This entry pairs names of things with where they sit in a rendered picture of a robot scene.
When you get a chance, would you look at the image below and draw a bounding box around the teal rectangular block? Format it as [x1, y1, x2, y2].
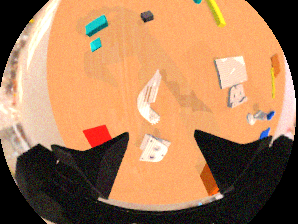
[85, 15, 109, 37]

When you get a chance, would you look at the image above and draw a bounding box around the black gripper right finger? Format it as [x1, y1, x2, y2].
[194, 129, 274, 194]

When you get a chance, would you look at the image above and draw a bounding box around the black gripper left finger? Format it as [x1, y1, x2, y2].
[51, 132, 129, 200]

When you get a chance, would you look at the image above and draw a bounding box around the yellow rectangular bar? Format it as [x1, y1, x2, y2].
[206, 0, 226, 28]

